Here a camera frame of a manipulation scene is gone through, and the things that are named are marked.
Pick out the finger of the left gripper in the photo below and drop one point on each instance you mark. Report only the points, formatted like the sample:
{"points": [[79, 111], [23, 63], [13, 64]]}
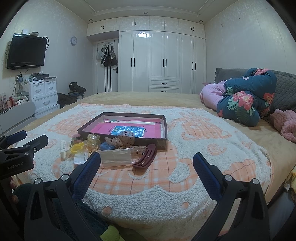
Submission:
{"points": [[6, 141], [30, 147]]}

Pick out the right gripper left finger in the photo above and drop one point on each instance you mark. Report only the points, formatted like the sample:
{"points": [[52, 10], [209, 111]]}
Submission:
{"points": [[52, 210]]}

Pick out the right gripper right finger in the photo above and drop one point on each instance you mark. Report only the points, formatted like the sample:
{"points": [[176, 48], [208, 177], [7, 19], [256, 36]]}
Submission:
{"points": [[251, 221]]}

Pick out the cream white claw clip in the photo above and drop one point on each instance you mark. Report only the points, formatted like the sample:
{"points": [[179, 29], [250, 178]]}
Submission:
{"points": [[65, 150]]}

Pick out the clear pearl flower clip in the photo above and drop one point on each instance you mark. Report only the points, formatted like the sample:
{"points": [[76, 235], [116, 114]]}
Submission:
{"points": [[93, 143]]}

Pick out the blue rectangular box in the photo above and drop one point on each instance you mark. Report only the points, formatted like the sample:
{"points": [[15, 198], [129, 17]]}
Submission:
{"points": [[106, 147]]}

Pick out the beige dotted ribbon bow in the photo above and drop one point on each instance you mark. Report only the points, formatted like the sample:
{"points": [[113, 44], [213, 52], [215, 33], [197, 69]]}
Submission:
{"points": [[125, 139]]}

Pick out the maroon hair claw clip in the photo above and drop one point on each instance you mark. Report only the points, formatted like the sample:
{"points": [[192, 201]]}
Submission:
{"points": [[147, 158]]}

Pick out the white earring card packet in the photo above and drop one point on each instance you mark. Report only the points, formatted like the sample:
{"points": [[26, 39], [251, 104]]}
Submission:
{"points": [[80, 158]]}

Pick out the person's left hand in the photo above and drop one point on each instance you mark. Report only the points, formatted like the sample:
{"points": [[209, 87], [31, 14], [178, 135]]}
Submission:
{"points": [[14, 198]]}

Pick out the white drawer cabinet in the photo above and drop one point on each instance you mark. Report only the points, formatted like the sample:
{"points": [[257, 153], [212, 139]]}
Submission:
{"points": [[43, 93]]}

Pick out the dark clothes pile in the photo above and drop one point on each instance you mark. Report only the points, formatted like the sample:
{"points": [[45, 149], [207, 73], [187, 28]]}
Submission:
{"points": [[75, 91]]}

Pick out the tan bed sheet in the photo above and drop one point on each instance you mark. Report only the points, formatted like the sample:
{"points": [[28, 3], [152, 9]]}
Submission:
{"points": [[280, 150]]}

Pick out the white orange plush blanket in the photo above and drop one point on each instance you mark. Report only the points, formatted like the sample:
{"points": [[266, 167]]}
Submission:
{"points": [[166, 200]]}

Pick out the pink fluffy blanket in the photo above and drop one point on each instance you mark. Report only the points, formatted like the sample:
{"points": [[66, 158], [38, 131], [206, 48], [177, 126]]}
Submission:
{"points": [[285, 123]]}

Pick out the brown shallow cardboard tray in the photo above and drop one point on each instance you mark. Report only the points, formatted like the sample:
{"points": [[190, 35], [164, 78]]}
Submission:
{"points": [[159, 142]]}

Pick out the hanging bags on door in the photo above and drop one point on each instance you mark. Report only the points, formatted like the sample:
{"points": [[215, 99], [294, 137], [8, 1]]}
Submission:
{"points": [[106, 56]]}

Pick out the floral navy quilt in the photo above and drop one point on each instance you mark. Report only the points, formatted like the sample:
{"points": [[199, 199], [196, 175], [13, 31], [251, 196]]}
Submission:
{"points": [[247, 99]]}

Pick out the grey headboard cushion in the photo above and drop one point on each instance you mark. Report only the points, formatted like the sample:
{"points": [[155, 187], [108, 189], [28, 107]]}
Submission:
{"points": [[284, 92]]}

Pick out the pink pillow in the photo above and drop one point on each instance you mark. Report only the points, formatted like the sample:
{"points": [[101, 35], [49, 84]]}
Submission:
{"points": [[211, 94]]}

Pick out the white built-in wardrobe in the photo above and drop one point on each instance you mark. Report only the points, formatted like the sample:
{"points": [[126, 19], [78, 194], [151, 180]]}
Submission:
{"points": [[154, 54]]}

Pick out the black wall television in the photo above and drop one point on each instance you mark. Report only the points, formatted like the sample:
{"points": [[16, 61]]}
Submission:
{"points": [[26, 51]]}

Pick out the round wall clock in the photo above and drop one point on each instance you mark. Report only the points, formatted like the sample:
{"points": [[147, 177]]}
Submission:
{"points": [[73, 41]]}

